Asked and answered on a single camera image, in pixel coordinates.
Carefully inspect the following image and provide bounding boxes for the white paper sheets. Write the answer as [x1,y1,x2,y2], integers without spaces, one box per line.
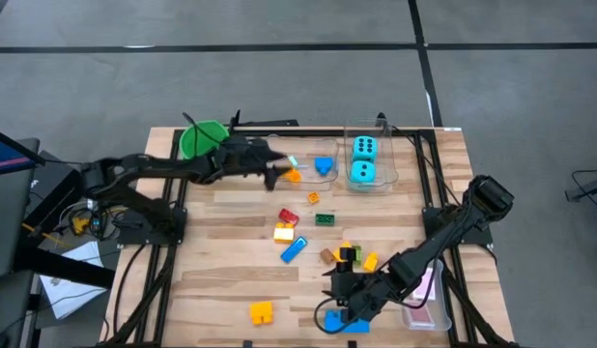
[39,240,109,321]

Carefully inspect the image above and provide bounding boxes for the picture card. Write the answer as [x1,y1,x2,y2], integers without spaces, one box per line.
[412,268,438,304]
[407,304,435,324]

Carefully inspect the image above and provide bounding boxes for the tall clear plastic bin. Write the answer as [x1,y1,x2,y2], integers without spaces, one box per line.
[343,118,400,193]

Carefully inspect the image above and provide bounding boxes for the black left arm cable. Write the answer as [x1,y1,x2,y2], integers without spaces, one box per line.
[182,112,232,160]

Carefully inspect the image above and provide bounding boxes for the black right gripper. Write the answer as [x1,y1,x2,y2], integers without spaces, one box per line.
[322,246,392,321]

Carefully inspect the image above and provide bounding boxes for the grey floor device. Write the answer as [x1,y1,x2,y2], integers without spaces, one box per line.
[564,174,597,203]

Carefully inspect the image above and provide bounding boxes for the blue screen monitor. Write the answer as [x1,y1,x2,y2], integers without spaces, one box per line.
[0,125,46,178]

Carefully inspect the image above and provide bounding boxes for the yellow and orange toy brick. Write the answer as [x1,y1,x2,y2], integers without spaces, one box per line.
[272,221,296,244]

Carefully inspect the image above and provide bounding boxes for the long blue brick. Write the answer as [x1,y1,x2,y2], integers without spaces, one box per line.
[279,235,309,265]

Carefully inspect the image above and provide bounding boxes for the black computer case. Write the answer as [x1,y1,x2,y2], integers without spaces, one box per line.
[27,150,95,228]

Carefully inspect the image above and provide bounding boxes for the frosted clear plastic bin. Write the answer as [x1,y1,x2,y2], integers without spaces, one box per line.
[393,256,453,332]

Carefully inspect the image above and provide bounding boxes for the large blue toy block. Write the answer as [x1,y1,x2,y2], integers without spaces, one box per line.
[324,308,371,334]

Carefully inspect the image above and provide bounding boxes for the teal foam die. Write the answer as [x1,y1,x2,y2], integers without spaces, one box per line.
[352,135,379,163]

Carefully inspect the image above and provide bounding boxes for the wide clear plastic bin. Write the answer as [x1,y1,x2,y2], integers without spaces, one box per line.
[260,133,340,190]

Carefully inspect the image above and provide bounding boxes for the teal green toy block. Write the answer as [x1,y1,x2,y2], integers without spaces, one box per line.
[350,159,378,190]

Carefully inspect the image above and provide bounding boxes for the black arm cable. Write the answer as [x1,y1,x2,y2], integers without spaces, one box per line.
[182,112,232,160]
[313,297,357,334]

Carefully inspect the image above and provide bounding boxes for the green monster face bucket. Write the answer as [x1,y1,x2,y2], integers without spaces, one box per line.
[178,119,231,160]

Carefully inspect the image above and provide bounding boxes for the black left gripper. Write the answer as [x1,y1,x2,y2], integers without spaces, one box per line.
[206,136,293,192]

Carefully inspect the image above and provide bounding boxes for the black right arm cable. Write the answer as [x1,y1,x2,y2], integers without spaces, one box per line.
[313,297,357,334]

